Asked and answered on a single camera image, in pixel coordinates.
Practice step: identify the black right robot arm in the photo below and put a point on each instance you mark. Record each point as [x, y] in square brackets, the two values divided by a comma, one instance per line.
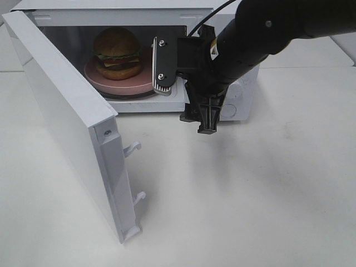
[263, 28]

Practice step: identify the glass microwave turntable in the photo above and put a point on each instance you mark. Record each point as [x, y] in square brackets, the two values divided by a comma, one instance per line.
[126, 97]

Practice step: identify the pink round plate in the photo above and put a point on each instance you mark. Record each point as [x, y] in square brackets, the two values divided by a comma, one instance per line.
[140, 83]

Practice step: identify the white round door button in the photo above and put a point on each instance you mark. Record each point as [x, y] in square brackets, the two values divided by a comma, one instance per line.
[228, 111]

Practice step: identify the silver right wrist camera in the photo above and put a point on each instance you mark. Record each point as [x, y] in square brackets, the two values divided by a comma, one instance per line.
[164, 63]

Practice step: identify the white microwave oven body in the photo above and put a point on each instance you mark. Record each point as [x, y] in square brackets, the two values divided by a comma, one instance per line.
[72, 25]

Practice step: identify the white microwave door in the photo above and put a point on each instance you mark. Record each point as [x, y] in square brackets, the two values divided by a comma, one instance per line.
[82, 122]

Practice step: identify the burger with lettuce and cheese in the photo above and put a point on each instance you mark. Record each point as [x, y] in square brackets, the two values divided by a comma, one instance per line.
[117, 52]

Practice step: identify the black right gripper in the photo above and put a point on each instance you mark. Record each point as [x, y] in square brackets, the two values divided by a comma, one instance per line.
[195, 64]

